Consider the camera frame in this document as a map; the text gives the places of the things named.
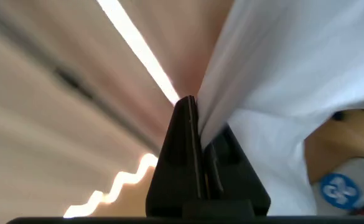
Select beige curtain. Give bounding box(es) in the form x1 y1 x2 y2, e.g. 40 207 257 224
0 0 235 218

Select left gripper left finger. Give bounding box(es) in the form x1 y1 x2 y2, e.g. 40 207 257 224
146 95 206 217

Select pale grey shorts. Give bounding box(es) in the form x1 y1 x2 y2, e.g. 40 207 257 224
196 0 364 217

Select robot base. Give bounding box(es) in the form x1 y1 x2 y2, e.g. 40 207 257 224
311 157 364 217

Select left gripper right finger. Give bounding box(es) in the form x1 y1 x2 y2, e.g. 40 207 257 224
205 126 271 217

